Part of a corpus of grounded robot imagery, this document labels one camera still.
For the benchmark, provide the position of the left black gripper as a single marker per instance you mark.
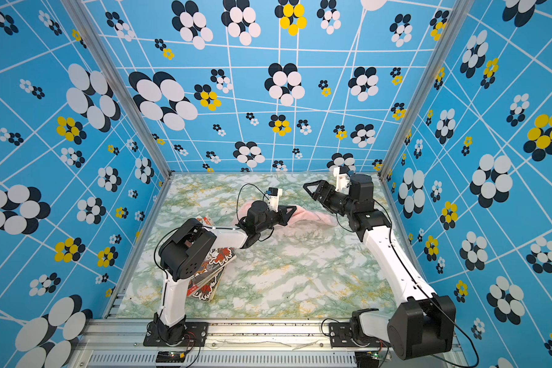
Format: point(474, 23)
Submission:
point(285, 217)

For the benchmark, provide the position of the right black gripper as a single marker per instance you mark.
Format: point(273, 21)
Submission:
point(323, 187)

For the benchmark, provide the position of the pink cloth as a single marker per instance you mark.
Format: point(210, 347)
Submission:
point(303, 216)

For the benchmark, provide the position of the red brown illustrated book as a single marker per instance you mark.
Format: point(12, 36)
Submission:
point(215, 259)

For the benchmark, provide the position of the red manga book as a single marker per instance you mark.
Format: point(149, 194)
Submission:
point(205, 292)

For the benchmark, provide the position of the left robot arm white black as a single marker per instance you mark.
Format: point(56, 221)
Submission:
point(182, 254)

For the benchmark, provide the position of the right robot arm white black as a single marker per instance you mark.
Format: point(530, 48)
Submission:
point(424, 322)

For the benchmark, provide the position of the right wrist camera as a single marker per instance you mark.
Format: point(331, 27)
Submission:
point(342, 177)

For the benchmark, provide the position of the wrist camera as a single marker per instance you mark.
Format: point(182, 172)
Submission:
point(273, 194)
point(342, 177)

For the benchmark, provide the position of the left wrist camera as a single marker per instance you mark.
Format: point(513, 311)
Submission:
point(273, 194)

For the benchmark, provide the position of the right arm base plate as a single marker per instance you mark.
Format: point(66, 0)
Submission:
point(340, 335)

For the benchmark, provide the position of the aluminium front rail frame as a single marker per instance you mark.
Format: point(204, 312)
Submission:
point(242, 343)

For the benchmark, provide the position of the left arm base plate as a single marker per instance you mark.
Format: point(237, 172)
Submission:
point(183, 334)

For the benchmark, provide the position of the right aluminium corner post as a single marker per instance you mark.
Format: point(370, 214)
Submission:
point(444, 46)

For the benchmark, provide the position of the aluminium corner post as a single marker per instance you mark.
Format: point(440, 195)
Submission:
point(101, 55)
point(444, 46)

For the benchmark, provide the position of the left aluminium corner post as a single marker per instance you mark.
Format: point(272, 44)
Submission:
point(101, 55)

